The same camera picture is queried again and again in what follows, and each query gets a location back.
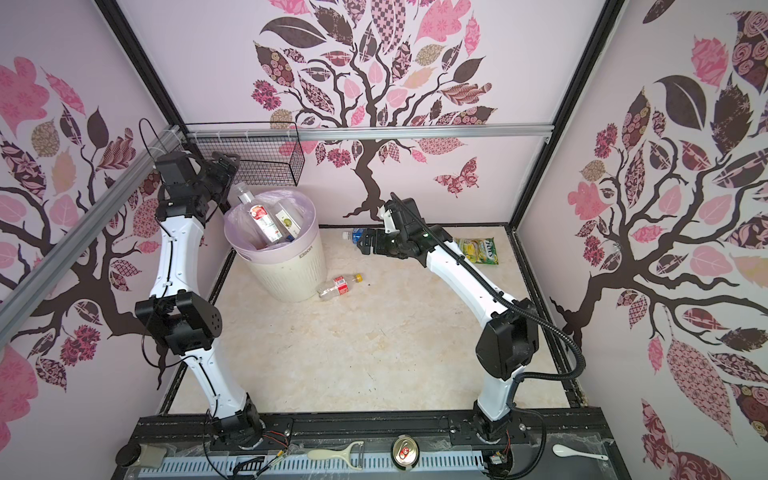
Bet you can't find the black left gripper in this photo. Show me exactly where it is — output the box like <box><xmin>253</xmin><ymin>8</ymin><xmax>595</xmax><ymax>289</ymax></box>
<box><xmin>189</xmin><ymin>148</ymin><xmax>237</xmax><ymax>201</ymax></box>

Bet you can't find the clear bottle blue label back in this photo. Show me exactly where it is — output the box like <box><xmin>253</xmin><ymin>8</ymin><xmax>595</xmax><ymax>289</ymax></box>
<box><xmin>342</xmin><ymin>228</ymin><xmax>365</xmax><ymax>244</ymax></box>

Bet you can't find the clear bottle green red label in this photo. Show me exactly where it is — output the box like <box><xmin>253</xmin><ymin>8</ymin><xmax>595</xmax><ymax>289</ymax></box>
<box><xmin>235</xmin><ymin>183</ymin><xmax>285</xmax><ymax>246</ymax></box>

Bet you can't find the clear bottle red label yellow cap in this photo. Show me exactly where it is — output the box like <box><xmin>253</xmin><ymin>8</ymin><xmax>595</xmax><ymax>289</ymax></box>
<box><xmin>317</xmin><ymin>273</ymin><xmax>363</xmax><ymax>301</ymax></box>

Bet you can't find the clear square bottle white label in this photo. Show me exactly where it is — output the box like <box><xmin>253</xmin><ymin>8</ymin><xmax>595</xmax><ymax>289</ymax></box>
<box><xmin>275</xmin><ymin>200</ymin><xmax>305</xmax><ymax>239</ymax></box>

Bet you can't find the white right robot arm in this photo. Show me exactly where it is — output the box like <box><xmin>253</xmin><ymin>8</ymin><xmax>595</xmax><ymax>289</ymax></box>
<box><xmin>357</xmin><ymin>198</ymin><xmax>539</xmax><ymax>441</ymax></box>

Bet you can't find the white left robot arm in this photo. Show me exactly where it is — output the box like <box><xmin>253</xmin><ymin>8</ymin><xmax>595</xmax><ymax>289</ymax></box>
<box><xmin>135</xmin><ymin>151</ymin><xmax>264</xmax><ymax>449</ymax></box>

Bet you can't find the cream bin with pink liner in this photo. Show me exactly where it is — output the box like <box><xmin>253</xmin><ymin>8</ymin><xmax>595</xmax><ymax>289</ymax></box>
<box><xmin>224</xmin><ymin>189</ymin><xmax>327</xmax><ymax>303</ymax></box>

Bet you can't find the green yellow snack bag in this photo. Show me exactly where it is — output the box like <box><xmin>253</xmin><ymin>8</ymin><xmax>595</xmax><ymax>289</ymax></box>
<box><xmin>456</xmin><ymin>237</ymin><xmax>499</xmax><ymax>265</ymax></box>

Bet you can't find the crushed metal can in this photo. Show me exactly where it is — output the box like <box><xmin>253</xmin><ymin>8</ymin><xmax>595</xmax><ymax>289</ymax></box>
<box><xmin>391</xmin><ymin>435</ymin><xmax>420</xmax><ymax>471</ymax></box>

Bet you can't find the cream vegetable peeler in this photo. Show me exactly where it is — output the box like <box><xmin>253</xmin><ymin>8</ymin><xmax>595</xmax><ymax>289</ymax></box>
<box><xmin>307</xmin><ymin>440</ymin><xmax>365</xmax><ymax>470</ymax></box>

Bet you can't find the white plastic spoon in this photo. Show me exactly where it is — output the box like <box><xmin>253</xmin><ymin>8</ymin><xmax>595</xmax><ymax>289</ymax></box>
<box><xmin>552</xmin><ymin>444</ymin><xmax>609</xmax><ymax>462</ymax></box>

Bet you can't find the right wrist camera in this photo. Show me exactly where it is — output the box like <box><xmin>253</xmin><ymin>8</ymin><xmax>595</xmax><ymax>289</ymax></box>
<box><xmin>381</xmin><ymin>209</ymin><xmax>399</xmax><ymax>234</ymax></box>

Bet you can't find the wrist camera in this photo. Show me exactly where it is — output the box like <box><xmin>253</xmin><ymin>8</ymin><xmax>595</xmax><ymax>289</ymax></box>
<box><xmin>381</xmin><ymin>209</ymin><xmax>399</xmax><ymax>234</ymax></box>
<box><xmin>155</xmin><ymin>151</ymin><xmax>195</xmax><ymax>186</ymax></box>

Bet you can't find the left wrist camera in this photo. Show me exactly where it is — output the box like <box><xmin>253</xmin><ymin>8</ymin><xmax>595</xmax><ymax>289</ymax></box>
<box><xmin>155</xmin><ymin>151</ymin><xmax>195</xmax><ymax>186</ymax></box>

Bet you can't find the black wire mesh basket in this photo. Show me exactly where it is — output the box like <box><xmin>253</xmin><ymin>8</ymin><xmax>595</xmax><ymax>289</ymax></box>
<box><xmin>186</xmin><ymin>120</ymin><xmax>305</xmax><ymax>187</ymax></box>

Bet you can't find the black flexible cable conduit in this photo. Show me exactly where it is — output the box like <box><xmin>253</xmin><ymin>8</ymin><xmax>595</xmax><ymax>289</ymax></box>
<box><xmin>389</xmin><ymin>191</ymin><xmax>587</xmax><ymax>480</ymax></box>

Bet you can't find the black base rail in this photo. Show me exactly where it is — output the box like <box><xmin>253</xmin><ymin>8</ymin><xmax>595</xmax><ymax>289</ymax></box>
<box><xmin>126</xmin><ymin>407</ymin><xmax>613</xmax><ymax>452</ymax></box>

